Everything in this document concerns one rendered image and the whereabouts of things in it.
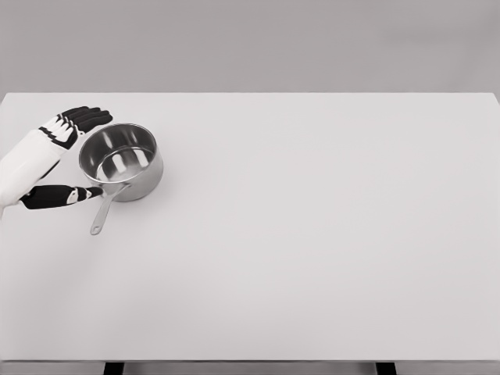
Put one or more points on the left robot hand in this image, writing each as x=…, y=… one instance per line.
x=27, y=158

